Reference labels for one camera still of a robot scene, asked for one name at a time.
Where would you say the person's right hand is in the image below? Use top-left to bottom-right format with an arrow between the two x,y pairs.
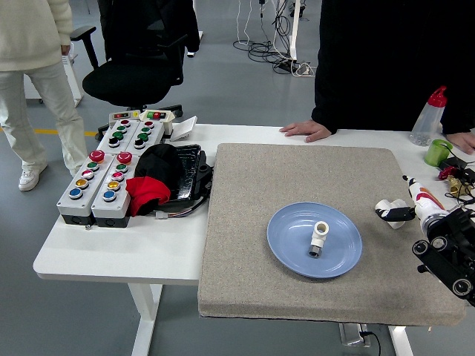
278,119 -> 333,144

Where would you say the person's left hand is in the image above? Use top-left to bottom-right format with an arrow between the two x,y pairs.
445,131 -> 475,156

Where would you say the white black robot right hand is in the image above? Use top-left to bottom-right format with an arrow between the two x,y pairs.
374,174 -> 451,225

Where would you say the large white pipe tee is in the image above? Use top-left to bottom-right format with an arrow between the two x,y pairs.
374,198 -> 410,229

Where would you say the small white pipe fitting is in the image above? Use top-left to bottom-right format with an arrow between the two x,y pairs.
307,220 -> 331,259

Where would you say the blue round plate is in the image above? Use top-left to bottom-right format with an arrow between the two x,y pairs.
266,202 -> 363,280

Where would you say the black power adapter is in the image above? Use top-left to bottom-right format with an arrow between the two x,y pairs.
439,155 -> 475,175

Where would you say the green cup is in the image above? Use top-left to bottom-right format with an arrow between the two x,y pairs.
424,139 -> 453,167

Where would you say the clear bottle red cap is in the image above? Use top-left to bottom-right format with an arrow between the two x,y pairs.
410,85 -> 448,148

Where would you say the grey-brown mat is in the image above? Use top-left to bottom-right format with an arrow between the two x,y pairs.
197,143 -> 466,328

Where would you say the person in black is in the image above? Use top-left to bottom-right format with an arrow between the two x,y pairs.
310,0 -> 475,136

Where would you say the black electronic housing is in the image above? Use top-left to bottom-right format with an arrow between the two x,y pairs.
163,144 -> 215,203

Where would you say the four-button control box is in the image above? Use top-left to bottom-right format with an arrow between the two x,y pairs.
96,119 -> 139,154
125,119 -> 166,153

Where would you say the grey power strip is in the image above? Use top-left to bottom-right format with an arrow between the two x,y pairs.
339,323 -> 372,348

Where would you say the black and red cloth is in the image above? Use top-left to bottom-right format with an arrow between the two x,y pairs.
125,143 -> 183,217

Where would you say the black office chair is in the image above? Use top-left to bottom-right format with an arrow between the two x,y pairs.
70,0 -> 201,142

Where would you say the five-button control box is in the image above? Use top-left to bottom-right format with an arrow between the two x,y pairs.
56,150 -> 116,226
91,151 -> 141,228

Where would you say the white table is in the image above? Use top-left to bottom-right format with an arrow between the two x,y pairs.
33,124 -> 475,356

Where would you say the white panel heater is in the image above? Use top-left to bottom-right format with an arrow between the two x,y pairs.
22,40 -> 85,109

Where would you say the person in white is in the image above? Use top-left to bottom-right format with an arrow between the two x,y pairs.
0,0 -> 88,192

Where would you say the brass valve red handle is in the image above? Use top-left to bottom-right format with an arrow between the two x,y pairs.
438,165 -> 474,200

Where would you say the floor cable bundle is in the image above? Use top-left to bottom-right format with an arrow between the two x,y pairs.
232,0 -> 317,78

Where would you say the white switch plate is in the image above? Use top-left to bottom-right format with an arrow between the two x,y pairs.
171,115 -> 199,141

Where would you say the beige green-red switch box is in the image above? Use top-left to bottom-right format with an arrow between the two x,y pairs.
139,109 -> 175,136

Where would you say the wire bundle white connector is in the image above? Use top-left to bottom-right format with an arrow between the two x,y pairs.
154,198 -> 209,220

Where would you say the grey rocker switch box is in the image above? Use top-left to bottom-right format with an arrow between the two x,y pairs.
108,110 -> 141,125

